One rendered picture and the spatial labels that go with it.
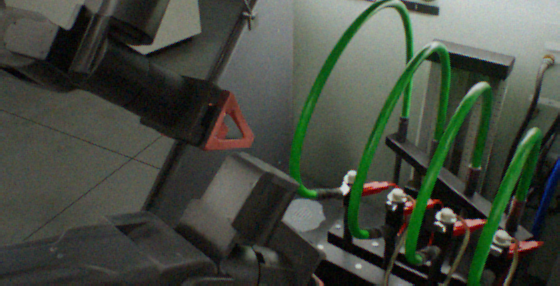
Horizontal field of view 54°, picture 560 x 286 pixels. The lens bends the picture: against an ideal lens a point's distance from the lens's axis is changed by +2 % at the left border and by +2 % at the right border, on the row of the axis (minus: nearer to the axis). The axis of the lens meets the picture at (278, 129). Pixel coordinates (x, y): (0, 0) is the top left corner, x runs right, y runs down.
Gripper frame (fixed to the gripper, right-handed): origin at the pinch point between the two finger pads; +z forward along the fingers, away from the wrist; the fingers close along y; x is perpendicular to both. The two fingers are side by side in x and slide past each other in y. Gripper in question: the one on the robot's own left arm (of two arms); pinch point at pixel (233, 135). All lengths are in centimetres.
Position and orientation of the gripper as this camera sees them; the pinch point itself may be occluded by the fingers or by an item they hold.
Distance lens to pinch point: 63.5
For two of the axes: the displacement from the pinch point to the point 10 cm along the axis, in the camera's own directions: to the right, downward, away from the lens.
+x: -4.0, 9.1, -1.4
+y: -6.6, -1.8, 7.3
